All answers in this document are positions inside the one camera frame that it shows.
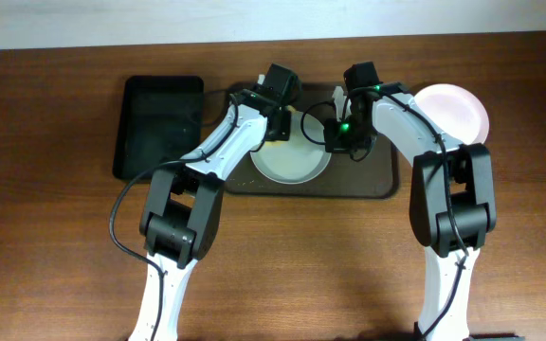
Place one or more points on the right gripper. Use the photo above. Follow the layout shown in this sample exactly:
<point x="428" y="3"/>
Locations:
<point x="336" y="146"/>

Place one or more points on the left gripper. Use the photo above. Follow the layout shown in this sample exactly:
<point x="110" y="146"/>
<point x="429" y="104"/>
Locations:
<point x="286" y="132"/>

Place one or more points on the pale blue plate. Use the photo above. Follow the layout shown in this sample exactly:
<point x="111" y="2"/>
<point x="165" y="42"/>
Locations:
<point x="297" y="160"/>

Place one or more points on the green and yellow sponge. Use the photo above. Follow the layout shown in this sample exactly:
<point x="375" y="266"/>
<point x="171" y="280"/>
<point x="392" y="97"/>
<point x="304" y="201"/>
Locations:
<point x="279" y="124"/>

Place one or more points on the pink-white plate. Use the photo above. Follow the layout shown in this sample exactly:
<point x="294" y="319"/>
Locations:
<point x="456" y="110"/>

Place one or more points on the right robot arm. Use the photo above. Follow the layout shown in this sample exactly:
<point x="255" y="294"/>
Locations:
<point x="452" y="204"/>

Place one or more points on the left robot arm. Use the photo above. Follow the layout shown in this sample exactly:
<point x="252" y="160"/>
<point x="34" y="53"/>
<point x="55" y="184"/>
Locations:
<point x="183" y="206"/>

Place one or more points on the brown serving tray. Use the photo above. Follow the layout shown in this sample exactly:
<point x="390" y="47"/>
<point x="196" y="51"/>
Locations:
<point x="375" y="177"/>

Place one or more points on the black rectangular sponge tray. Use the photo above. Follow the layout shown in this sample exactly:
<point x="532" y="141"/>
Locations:
<point x="160" y="121"/>

